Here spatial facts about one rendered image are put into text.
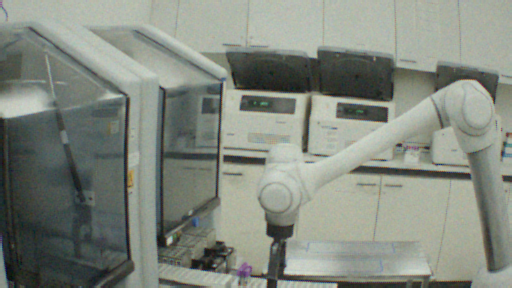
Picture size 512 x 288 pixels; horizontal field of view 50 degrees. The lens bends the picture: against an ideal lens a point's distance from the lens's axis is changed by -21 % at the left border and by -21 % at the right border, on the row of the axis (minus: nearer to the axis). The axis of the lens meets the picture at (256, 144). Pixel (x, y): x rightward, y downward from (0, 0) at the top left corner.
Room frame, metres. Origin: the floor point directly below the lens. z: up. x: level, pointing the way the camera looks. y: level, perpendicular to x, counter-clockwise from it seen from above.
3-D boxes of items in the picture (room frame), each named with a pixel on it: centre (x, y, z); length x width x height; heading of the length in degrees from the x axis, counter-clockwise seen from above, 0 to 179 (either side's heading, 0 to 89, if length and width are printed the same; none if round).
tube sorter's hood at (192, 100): (2.09, 0.43, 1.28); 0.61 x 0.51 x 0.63; 168
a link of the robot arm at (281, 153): (1.74, -0.08, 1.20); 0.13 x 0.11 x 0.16; 174
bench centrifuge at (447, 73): (4.12, -1.47, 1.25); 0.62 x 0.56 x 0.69; 168
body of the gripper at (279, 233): (1.75, -0.08, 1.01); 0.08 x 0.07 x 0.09; 169
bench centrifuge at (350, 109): (4.29, -0.64, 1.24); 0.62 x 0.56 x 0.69; 169
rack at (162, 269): (1.81, 0.20, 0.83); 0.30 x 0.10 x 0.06; 78
